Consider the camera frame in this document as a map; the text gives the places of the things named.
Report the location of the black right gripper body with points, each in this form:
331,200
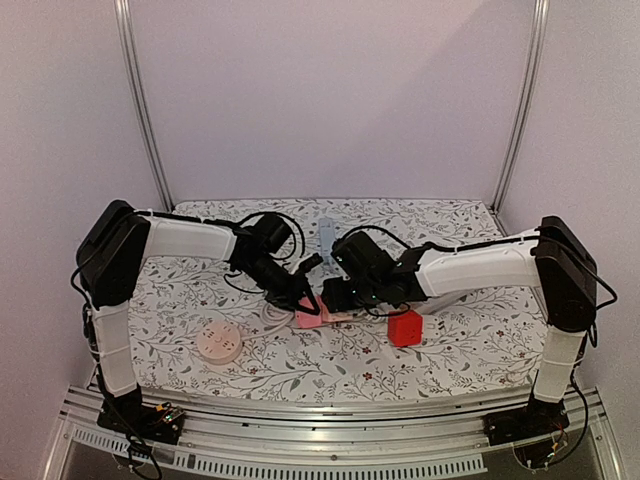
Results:
335,293

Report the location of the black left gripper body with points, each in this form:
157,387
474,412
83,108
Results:
269,280

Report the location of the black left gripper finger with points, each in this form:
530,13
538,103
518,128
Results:
283,302
307,303

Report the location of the pink plug adapter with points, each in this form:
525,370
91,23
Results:
306,321

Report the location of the red cube socket adapter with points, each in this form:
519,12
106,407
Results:
405,329

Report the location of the round pink power socket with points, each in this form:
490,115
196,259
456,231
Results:
219,342

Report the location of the light pink cube socket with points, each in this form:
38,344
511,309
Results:
336,317

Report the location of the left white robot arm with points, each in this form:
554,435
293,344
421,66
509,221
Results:
110,259

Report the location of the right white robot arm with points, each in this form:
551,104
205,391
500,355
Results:
549,263

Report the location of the light blue power strip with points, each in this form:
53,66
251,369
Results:
326,231

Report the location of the white power strip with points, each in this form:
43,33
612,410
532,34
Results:
437,304

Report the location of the floral patterned table mat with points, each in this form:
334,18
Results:
492,339

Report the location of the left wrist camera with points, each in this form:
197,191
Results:
307,264

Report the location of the aluminium front rail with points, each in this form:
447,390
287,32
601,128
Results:
440,438

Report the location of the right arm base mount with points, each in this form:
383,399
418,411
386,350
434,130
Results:
537,431

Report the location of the left aluminium corner post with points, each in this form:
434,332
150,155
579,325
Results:
133,71

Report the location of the aluminium corner post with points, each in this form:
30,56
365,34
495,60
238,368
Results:
526,96
133,71

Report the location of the right aluminium corner post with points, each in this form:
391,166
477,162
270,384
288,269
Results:
526,96

